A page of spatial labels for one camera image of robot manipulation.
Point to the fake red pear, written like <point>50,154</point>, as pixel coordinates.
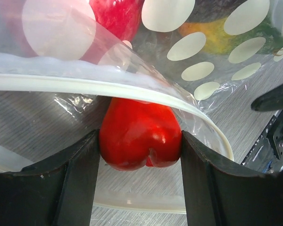
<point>134,134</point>

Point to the fake red pomegranate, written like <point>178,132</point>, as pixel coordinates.
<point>120,17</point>

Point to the fake dark purple eggplant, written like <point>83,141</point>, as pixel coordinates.
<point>206,11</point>

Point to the clear zip top bag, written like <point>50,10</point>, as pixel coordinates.
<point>59,66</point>

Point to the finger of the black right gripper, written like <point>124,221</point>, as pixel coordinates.
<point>270,101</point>

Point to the fake green orange mango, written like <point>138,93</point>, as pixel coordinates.
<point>220,43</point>

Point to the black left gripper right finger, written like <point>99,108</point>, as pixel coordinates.
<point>220,192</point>

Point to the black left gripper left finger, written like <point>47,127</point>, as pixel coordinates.
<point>57,191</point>

